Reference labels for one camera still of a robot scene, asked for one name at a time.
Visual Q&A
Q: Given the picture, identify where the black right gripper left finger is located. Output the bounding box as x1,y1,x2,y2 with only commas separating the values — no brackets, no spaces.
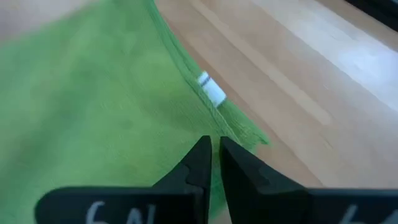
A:
34,135,213,224

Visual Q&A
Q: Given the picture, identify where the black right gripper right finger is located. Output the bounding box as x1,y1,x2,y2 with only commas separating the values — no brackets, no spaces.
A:
219,136,398,224

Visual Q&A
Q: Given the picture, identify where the green microfiber towel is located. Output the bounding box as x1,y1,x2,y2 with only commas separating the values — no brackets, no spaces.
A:
0,0,270,224

